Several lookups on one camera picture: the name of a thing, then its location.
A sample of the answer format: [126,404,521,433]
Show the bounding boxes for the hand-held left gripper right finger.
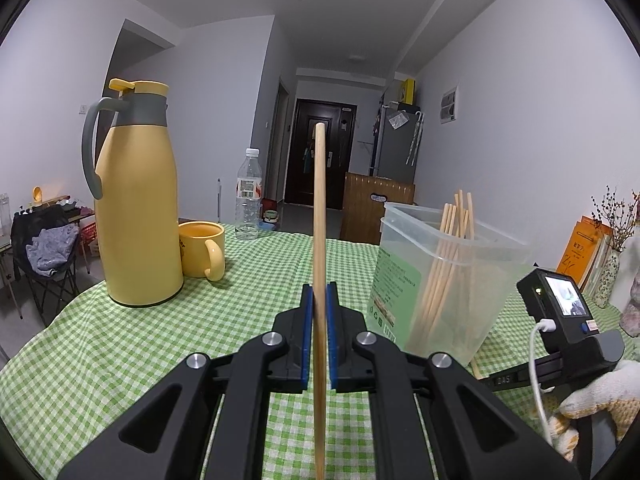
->
[326,281,583,480]

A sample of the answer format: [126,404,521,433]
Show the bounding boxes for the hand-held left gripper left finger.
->
[56,282,316,480]

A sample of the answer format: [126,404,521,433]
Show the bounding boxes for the translucent plastic container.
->
[367,201,532,368]

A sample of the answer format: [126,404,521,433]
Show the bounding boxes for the person's right hand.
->
[546,359,640,462]

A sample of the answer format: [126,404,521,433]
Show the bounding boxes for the pink glass vase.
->
[620,260,640,339]

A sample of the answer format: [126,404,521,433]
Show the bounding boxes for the speckled glass vase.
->
[594,250,622,309]

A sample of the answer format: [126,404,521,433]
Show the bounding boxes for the white book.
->
[582,240,608,292]

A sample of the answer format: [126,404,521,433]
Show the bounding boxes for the orange book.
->
[580,215,613,241]
[556,222,603,286]

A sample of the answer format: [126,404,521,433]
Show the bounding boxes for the dark dried branches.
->
[590,185,638,253]

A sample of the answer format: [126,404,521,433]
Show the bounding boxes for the wooden chair back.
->
[340,171,417,247]

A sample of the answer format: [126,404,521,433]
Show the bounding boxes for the yellow mug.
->
[178,220,227,282]

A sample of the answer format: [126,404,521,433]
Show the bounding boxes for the clear plastic water bottle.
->
[235,147,264,241]

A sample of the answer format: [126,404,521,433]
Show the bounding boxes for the green checkered tablecloth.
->
[0,223,640,480]

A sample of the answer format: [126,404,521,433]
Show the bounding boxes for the dark entrance door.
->
[284,98,359,209]

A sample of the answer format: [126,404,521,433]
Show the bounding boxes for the white interior door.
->
[276,80,292,203]

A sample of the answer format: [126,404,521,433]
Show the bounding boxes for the grey refrigerator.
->
[369,104,422,184]

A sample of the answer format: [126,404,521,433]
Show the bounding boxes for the yellow thermos jug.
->
[81,78,185,308]

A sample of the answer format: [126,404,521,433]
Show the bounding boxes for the white folded umbrella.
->
[405,111,426,167]

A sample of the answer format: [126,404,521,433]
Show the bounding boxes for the red basket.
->
[79,221,99,257]

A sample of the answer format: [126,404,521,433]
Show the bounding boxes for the grey cloth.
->
[25,224,81,278]

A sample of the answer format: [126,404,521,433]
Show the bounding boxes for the small folding table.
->
[0,192,98,261]

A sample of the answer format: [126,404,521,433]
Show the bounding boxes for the black folding chair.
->
[10,205,82,322]

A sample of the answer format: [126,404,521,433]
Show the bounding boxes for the white cable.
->
[529,317,557,445]

